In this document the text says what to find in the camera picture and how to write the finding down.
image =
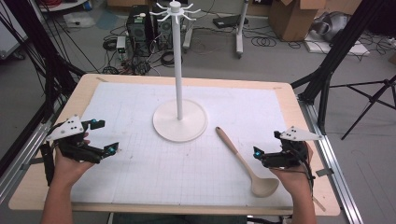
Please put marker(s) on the black frame post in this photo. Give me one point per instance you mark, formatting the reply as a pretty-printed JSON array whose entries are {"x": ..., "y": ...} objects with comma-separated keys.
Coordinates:
[
  {"x": 339, "y": 46},
  {"x": 46, "y": 71}
]

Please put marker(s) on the white metal stand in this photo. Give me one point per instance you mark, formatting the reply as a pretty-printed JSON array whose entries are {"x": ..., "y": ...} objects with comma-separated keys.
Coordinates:
[{"x": 239, "y": 34}]

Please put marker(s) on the person's left hand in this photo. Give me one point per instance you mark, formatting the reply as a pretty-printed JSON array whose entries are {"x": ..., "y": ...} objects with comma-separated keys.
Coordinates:
[{"x": 67, "y": 169}]

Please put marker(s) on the black flat device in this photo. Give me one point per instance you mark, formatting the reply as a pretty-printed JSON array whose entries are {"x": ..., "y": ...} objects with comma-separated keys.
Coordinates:
[{"x": 229, "y": 21}]

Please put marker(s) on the aluminium rail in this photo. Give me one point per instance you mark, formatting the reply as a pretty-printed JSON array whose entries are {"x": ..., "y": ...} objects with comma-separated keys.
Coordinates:
[
  {"x": 18, "y": 165},
  {"x": 337, "y": 174}
]

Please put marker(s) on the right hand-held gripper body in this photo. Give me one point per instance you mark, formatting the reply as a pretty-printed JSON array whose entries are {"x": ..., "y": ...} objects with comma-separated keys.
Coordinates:
[{"x": 299, "y": 134}]

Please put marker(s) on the grey rounded appliance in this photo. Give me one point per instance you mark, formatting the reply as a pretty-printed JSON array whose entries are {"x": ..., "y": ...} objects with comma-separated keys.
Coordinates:
[{"x": 331, "y": 26}]

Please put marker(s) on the white hook rack stand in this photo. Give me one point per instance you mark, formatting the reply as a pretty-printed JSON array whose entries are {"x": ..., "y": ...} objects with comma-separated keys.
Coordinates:
[{"x": 180, "y": 123}]

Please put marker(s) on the round white table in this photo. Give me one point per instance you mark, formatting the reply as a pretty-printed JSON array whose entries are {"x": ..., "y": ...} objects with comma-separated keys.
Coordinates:
[{"x": 62, "y": 4}]

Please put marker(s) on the white grid mat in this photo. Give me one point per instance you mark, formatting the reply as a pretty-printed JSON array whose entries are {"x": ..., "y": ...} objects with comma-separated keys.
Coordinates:
[{"x": 149, "y": 168}]

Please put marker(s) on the cardboard box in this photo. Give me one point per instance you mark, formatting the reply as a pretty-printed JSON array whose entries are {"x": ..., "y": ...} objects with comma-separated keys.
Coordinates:
[{"x": 291, "y": 18}]

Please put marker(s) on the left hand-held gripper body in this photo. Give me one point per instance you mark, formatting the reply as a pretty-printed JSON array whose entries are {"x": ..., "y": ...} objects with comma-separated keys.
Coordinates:
[{"x": 65, "y": 130}]

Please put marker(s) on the person's right hand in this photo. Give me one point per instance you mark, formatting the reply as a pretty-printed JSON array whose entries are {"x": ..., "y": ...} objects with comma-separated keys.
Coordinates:
[{"x": 295, "y": 182}]

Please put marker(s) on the black tripod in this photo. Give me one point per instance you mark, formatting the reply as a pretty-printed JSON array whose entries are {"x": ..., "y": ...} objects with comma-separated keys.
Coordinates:
[{"x": 372, "y": 99}]

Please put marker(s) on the white flat board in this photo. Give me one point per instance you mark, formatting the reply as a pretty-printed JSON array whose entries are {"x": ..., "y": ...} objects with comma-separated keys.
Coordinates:
[{"x": 355, "y": 49}]

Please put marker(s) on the wooden ladle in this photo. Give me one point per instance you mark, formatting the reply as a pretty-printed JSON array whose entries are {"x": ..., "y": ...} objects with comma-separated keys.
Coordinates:
[{"x": 263, "y": 185}]

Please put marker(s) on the small white adapter box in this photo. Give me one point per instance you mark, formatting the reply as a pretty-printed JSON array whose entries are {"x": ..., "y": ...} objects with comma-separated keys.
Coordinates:
[{"x": 121, "y": 44}]

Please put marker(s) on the black computer tower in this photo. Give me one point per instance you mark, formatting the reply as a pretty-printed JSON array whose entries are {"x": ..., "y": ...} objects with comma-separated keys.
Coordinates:
[
  {"x": 138, "y": 29},
  {"x": 163, "y": 29}
]

